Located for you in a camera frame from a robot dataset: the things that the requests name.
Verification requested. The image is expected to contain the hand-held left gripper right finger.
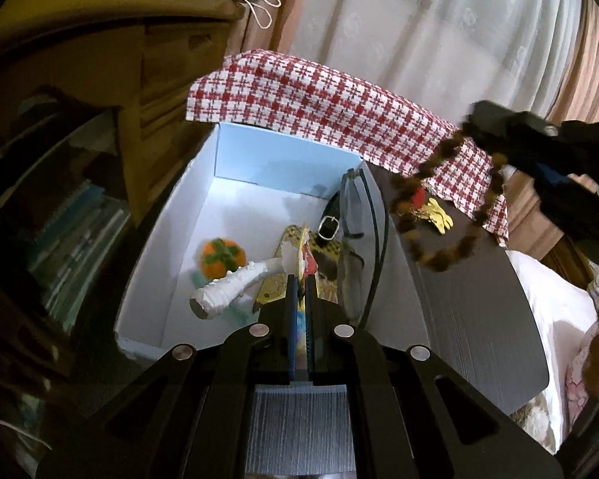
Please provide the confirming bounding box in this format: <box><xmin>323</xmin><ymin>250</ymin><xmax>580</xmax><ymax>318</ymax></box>
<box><xmin>304</xmin><ymin>277</ymin><xmax>565</xmax><ymax>479</ymax></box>

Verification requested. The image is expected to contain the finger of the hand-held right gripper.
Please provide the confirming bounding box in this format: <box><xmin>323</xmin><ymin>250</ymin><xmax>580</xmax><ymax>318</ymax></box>
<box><xmin>462</xmin><ymin>101</ymin><xmax>562</xmax><ymax>165</ymax></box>
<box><xmin>526</xmin><ymin>160</ymin><xmax>572</xmax><ymax>195</ymax></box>

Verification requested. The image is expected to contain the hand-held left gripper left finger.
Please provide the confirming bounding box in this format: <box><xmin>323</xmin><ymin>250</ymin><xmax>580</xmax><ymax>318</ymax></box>
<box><xmin>35</xmin><ymin>274</ymin><xmax>300</xmax><ymax>479</ymax></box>

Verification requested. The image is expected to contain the grey pouch with black strap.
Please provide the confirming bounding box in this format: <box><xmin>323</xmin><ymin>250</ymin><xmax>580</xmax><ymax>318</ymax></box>
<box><xmin>337</xmin><ymin>167</ymin><xmax>390</xmax><ymax>330</ymax></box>

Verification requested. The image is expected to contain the picture card keychain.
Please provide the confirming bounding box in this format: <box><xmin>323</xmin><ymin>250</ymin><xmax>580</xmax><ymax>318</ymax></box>
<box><xmin>252</xmin><ymin>194</ymin><xmax>350</xmax><ymax>310</ymax></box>

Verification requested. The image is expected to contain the wooden bead bracelet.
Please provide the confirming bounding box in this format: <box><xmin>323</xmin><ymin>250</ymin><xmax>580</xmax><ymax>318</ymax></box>
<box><xmin>389</xmin><ymin>127</ymin><xmax>505</xmax><ymax>273</ymax></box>

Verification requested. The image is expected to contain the orange crochet persimmon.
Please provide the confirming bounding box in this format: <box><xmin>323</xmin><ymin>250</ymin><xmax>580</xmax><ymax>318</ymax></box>
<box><xmin>201</xmin><ymin>238</ymin><xmax>243</xmax><ymax>280</ymax></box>

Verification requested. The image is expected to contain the white and blue cardboard box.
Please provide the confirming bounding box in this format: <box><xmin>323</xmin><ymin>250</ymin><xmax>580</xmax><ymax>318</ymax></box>
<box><xmin>114</xmin><ymin>121</ymin><xmax>430</xmax><ymax>355</ymax></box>

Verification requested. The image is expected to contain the pink curtain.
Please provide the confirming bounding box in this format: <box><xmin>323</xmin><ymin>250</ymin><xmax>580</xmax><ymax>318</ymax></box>
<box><xmin>227</xmin><ymin>0</ymin><xmax>320</xmax><ymax>61</ymax></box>
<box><xmin>544</xmin><ymin>0</ymin><xmax>599</xmax><ymax>125</ymax></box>

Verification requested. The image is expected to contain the white sheer curtain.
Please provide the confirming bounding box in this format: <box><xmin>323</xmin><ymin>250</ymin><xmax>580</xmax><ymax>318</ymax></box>
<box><xmin>284</xmin><ymin>0</ymin><xmax>585</xmax><ymax>125</ymax></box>

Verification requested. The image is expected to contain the white bed sheet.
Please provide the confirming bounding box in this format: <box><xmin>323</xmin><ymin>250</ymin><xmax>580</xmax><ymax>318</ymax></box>
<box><xmin>504</xmin><ymin>249</ymin><xmax>599</xmax><ymax>455</ymax></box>

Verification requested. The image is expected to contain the pink floral blanket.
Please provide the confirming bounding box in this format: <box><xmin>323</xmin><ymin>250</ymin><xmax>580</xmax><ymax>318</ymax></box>
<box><xmin>564</xmin><ymin>339</ymin><xmax>599</xmax><ymax>410</ymax></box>

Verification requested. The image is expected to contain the red and white checked cloth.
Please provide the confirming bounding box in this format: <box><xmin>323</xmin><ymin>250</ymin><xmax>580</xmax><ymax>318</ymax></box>
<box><xmin>186</xmin><ymin>49</ymin><xmax>510</xmax><ymax>247</ymax></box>

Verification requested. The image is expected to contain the row of books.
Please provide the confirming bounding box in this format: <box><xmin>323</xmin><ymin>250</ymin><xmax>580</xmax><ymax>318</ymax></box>
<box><xmin>0</xmin><ymin>180</ymin><xmax>131</xmax><ymax>335</ymax></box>

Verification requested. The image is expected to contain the wooden cabinet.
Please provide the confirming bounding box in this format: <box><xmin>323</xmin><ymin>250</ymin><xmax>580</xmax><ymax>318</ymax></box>
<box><xmin>0</xmin><ymin>0</ymin><xmax>245</xmax><ymax>225</ymax></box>

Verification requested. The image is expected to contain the yellow charm keychain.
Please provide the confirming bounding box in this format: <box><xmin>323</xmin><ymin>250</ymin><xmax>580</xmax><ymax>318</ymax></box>
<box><xmin>404</xmin><ymin>198</ymin><xmax>455</xmax><ymax>234</ymax></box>

